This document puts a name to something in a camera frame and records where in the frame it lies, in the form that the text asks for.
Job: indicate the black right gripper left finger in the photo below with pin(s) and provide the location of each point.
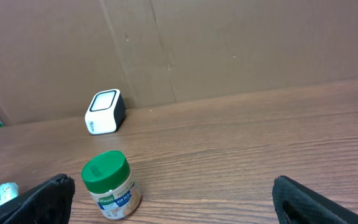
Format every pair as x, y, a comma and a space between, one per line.
49, 202

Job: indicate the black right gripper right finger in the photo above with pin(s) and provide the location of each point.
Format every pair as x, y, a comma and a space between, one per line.
296, 204

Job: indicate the green lid seasoning jar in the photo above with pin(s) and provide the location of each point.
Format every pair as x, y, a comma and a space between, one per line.
112, 184

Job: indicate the white barcode scanner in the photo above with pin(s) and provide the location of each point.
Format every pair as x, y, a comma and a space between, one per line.
106, 112

